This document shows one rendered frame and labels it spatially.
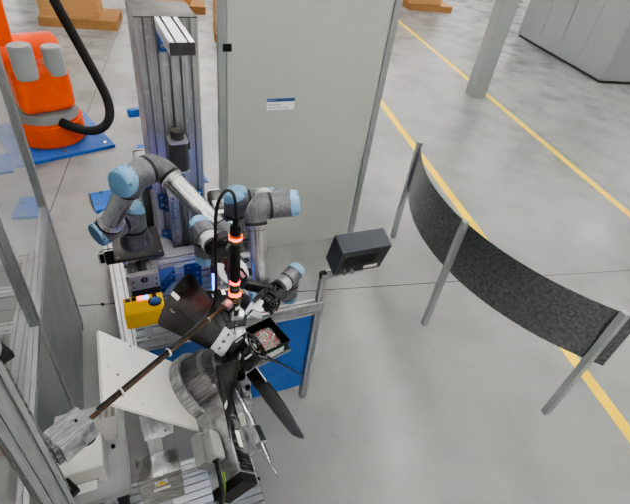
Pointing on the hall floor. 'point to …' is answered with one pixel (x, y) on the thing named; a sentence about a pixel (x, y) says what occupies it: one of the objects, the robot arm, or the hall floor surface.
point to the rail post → (309, 355)
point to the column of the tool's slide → (19, 436)
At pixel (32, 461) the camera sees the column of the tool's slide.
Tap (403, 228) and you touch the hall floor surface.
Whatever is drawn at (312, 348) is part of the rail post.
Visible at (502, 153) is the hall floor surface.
